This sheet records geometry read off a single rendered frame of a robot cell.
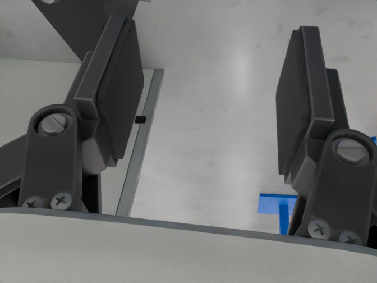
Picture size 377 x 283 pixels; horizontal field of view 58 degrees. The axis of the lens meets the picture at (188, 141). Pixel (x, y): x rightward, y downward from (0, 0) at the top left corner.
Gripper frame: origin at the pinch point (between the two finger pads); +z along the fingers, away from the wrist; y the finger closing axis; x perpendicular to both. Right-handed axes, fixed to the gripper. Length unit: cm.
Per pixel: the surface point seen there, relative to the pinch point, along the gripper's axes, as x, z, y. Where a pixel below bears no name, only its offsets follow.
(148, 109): -128, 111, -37
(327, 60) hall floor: -113, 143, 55
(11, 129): -129, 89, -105
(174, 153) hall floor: -216, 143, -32
